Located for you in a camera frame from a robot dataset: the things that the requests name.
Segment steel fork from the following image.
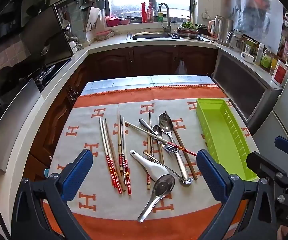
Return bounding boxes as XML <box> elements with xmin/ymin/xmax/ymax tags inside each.
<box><xmin>138</xmin><ymin>118</ymin><xmax>179</xmax><ymax>154</ymax></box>

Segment white and pink kettle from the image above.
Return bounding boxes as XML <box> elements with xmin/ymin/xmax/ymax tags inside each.
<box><xmin>207</xmin><ymin>15</ymin><xmax>224</xmax><ymax>38</ymax></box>

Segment wooden cutting board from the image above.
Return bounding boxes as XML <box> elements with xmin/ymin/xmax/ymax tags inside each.
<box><xmin>83</xmin><ymin>6</ymin><xmax>101</xmax><ymax>32</ymax></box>

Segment white plastic bag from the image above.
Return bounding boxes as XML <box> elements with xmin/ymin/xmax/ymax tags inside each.
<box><xmin>175</xmin><ymin>59</ymin><xmax>188</xmax><ymax>75</ymax></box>

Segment white canister with red label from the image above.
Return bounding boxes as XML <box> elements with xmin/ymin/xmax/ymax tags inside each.
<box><xmin>271</xmin><ymin>60</ymin><xmax>288</xmax><ymax>85</ymax></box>

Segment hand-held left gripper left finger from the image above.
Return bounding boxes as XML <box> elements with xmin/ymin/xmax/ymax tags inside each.
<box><xmin>10</xmin><ymin>149</ymin><xmax>94</xmax><ymax>240</ymax></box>

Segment clear plastic bottle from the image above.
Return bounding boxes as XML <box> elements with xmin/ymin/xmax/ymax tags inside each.
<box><xmin>255</xmin><ymin>43</ymin><xmax>264</xmax><ymax>65</ymax></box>

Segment steel panel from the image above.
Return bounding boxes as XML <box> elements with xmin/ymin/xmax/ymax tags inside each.
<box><xmin>0</xmin><ymin>78</ymin><xmax>43</xmax><ymax>173</ymax></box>

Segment white ceramic soup spoon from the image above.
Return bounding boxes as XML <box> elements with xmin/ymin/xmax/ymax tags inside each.
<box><xmin>129</xmin><ymin>150</ymin><xmax>170</xmax><ymax>182</ymax></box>

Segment orange and grey printed blanket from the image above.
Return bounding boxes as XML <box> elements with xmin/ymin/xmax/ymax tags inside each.
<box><xmin>43</xmin><ymin>84</ymin><xmax>260</xmax><ymax>240</ymax></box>

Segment white bowl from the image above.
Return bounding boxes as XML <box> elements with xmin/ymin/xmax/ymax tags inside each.
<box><xmin>241</xmin><ymin>51</ymin><xmax>255</xmax><ymax>63</ymax></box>

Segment glass pitcher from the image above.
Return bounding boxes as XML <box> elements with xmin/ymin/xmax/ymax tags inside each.
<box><xmin>227</xmin><ymin>30</ymin><xmax>245</xmax><ymax>52</ymax></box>

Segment steel kitchen sink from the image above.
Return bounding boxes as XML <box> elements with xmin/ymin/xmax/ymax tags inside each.
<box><xmin>126</xmin><ymin>31</ymin><xmax>178</xmax><ymax>40</ymax></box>

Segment steel basin with greens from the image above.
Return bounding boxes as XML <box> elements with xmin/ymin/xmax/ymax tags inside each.
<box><xmin>176</xmin><ymin>21</ymin><xmax>200</xmax><ymax>38</ymax></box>

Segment steel cabinet with dark door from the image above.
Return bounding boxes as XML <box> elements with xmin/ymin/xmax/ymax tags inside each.
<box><xmin>212</xmin><ymin>46</ymin><xmax>283</xmax><ymax>130</ymax></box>

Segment large steel spoon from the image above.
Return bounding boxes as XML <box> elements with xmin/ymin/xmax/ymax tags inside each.
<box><xmin>158</xmin><ymin>113</ymin><xmax>190</xmax><ymax>180</ymax></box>

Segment brown wooden chopstick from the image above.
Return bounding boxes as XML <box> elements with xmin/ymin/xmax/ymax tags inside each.
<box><xmin>165</xmin><ymin>110</ymin><xmax>198</xmax><ymax>181</ymax></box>
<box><xmin>157</xmin><ymin>140</ymin><xmax>165</xmax><ymax>165</ymax></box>

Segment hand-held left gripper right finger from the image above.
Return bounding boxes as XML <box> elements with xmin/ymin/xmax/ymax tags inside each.
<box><xmin>196</xmin><ymin>149</ymin><xmax>279</xmax><ymax>240</ymax></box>

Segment bundle of red-tipped chopsticks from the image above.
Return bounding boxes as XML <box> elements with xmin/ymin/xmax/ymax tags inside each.
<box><xmin>105</xmin><ymin>119</ymin><xmax>126</xmax><ymax>192</ymax></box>

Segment grey refrigerator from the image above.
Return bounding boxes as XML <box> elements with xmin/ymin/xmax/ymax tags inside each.
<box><xmin>251</xmin><ymin>61</ymin><xmax>288</xmax><ymax>160</ymax></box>

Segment steel soup spoon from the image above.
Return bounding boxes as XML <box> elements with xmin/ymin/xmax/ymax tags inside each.
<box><xmin>137</xmin><ymin>174</ymin><xmax>175</xmax><ymax>223</ymax></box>

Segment stack of white bowls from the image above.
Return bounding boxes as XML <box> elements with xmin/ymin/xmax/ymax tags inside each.
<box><xmin>68</xmin><ymin>36</ymin><xmax>84</xmax><ymax>53</ymax></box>

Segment clear plastic bag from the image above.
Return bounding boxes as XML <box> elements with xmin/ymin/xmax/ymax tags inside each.
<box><xmin>230</xmin><ymin>0</ymin><xmax>284</xmax><ymax>53</ymax></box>

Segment steel faucet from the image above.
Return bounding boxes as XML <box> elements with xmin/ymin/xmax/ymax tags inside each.
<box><xmin>158</xmin><ymin>3</ymin><xmax>172</xmax><ymax>34</ymax></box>

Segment gas stove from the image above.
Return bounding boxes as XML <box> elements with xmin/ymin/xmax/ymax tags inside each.
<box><xmin>34</xmin><ymin>57</ymin><xmax>72</xmax><ymax>93</ymax></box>

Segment brown wooden kitchen cabinets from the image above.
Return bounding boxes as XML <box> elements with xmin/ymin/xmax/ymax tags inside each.
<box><xmin>23</xmin><ymin>45</ymin><xmax>218</xmax><ymax>180</ymax></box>

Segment oil bottle with green label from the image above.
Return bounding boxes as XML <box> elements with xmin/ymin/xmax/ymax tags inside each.
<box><xmin>260</xmin><ymin>49</ymin><xmax>273</xmax><ymax>72</ymax></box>

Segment pink dish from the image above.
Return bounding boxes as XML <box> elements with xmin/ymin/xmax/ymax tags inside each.
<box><xmin>95</xmin><ymin>31</ymin><xmax>112</xmax><ymax>41</ymax></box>

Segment long thin-handled steel spoon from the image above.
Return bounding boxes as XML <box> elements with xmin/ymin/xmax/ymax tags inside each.
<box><xmin>143</xmin><ymin>151</ymin><xmax>193</xmax><ymax>186</ymax></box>

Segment black wok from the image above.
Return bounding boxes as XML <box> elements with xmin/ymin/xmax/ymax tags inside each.
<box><xmin>0</xmin><ymin>65</ymin><xmax>48</xmax><ymax>97</ymax></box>

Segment light blue table cover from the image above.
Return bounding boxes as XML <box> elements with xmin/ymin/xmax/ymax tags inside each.
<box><xmin>80</xmin><ymin>75</ymin><xmax>219</xmax><ymax>97</ymax></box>

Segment green plastic utensil tray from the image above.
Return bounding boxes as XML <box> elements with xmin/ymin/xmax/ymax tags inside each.
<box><xmin>196</xmin><ymin>98</ymin><xmax>258</xmax><ymax>182</ymax></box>

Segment black pan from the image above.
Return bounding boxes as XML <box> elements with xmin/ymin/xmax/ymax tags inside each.
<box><xmin>196</xmin><ymin>24</ymin><xmax>209</xmax><ymax>35</ymax></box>

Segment small steel spoon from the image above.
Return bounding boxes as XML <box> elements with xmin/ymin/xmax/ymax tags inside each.
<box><xmin>152</xmin><ymin>125</ymin><xmax>164</xmax><ymax>155</ymax></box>

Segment pink plastic basin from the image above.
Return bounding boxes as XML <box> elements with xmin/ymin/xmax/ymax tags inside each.
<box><xmin>106</xmin><ymin>16</ymin><xmax>132</xmax><ymax>27</ymax></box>

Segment cream chopstick with red band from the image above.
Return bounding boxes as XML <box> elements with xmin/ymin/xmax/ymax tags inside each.
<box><xmin>117</xmin><ymin>105</ymin><xmax>123</xmax><ymax>172</ymax></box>
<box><xmin>147</xmin><ymin>111</ymin><xmax>151</xmax><ymax>190</ymax></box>

